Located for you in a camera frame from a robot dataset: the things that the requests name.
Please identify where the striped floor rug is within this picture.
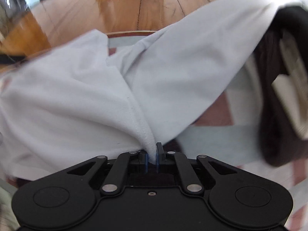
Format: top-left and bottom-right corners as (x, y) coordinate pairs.
(0, 30), (308, 229)

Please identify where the white sweatshirt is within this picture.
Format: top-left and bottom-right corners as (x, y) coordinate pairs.
(1, 0), (307, 180)

